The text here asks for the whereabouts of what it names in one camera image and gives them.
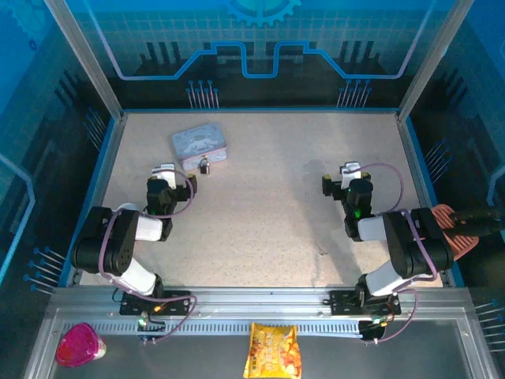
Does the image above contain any aluminium mounting beam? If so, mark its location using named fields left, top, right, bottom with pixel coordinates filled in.
left=50, top=287, right=475, bottom=317

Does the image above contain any slotted grey cable duct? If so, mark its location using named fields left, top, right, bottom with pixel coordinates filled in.
left=80, top=321, right=362, bottom=337

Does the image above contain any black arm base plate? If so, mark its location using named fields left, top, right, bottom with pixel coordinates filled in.
left=119, top=290, right=193, bottom=317
left=329, top=290, right=402, bottom=317

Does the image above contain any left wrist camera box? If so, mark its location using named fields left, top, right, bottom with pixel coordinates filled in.
left=151, top=162, right=177, bottom=187

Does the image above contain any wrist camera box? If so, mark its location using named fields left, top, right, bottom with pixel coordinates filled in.
left=339, top=161, right=362, bottom=187
left=151, top=162, right=177, bottom=187

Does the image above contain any beige and salmon holder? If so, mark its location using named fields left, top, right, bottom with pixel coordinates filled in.
left=428, top=202, right=481, bottom=262

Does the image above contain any pink lidded cup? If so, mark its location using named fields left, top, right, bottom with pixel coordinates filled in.
left=54, top=322, right=108, bottom=368

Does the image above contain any yellow snack bag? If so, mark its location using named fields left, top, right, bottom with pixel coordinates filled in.
left=243, top=321, right=303, bottom=379

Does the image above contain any aluminium frame post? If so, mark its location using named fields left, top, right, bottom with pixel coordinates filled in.
left=395, top=0, right=475, bottom=122
left=43, top=0, right=126, bottom=122

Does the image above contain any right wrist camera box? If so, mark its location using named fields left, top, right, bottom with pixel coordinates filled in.
left=339, top=161, right=362, bottom=187

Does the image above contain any small circuit board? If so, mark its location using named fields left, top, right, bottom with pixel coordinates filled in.
left=358, top=315, right=392, bottom=343
left=136, top=311, right=166, bottom=343

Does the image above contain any black utensil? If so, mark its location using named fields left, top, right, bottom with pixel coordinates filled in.
left=451, top=206, right=505, bottom=238

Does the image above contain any aluminium table edge rail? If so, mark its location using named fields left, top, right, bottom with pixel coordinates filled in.
left=395, top=112, right=465, bottom=287
left=58, top=112, right=128, bottom=287

